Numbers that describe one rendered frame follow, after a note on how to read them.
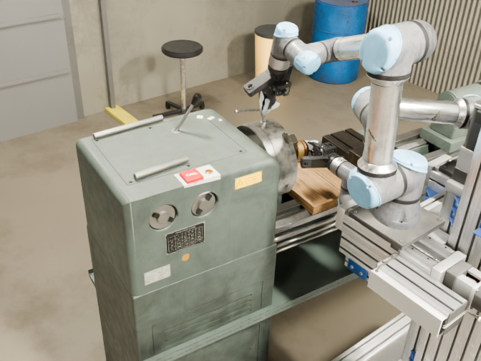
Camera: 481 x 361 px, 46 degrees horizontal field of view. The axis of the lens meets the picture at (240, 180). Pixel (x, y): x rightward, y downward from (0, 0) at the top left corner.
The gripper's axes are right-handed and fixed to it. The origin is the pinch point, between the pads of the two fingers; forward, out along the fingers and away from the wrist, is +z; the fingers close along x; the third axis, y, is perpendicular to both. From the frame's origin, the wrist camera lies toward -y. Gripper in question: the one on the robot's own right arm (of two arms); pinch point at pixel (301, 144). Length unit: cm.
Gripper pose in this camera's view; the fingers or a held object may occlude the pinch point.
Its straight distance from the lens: 245.1
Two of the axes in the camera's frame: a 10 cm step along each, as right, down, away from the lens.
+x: 0.3, -8.4, -5.4
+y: 8.5, -2.6, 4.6
